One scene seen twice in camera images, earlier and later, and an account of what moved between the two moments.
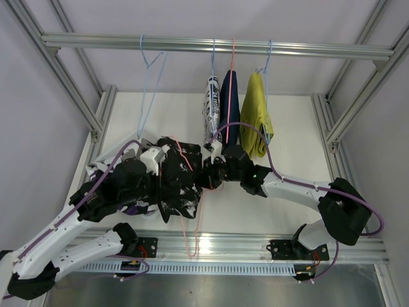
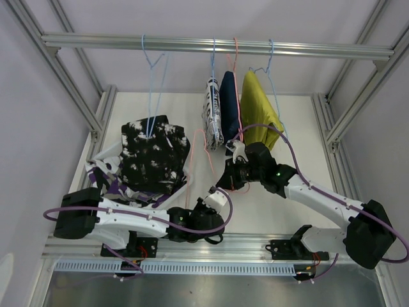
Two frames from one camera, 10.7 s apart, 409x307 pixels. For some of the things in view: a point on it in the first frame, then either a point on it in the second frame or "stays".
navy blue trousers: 229,106 stays
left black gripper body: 149,189 to 201,210
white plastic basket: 107,161 to 114,155
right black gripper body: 217,173 to 239,174
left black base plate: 147,247 stays
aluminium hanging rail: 53,41 stays
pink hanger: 199,207 to 213,165
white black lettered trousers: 211,107 stays
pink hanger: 228,110 to 237,91
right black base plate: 293,250 stays
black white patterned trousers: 180,187 to 154,155
